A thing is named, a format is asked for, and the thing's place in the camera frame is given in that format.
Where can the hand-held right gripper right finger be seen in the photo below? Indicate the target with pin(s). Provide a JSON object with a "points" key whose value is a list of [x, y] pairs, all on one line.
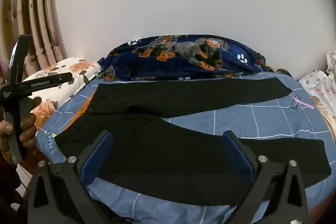
{"points": [[236, 158]]}

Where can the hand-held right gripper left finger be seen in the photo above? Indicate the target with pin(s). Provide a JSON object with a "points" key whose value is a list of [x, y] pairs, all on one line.
{"points": [[97, 158]]}

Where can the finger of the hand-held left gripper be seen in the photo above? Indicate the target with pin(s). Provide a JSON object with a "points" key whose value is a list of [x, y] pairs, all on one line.
{"points": [[50, 82]]}

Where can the black pants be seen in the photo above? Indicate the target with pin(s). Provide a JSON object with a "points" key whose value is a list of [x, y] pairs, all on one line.
{"points": [[168, 161]]}

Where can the person's left forearm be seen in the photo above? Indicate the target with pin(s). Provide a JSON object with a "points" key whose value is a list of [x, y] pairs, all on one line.
{"points": [[8, 182]]}

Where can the person's left hand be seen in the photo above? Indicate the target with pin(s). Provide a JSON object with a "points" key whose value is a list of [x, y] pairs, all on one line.
{"points": [[27, 129]]}

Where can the white floral pillow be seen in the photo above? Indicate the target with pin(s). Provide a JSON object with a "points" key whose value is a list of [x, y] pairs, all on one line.
{"points": [[76, 69]]}

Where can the blue checked bedsheet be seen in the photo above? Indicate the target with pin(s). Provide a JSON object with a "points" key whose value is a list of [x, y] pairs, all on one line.
{"points": [[262, 121]]}

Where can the beige floral curtain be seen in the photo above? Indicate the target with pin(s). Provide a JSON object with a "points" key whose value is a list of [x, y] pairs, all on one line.
{"points": [[39, 16]]}

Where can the navy dog-print blanket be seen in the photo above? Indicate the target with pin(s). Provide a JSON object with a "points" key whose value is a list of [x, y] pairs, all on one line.
{"points": [[183, 66]]}

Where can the white dotted cloth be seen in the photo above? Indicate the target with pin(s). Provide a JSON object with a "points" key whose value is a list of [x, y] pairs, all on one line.
{"points": [[323, 87]]}

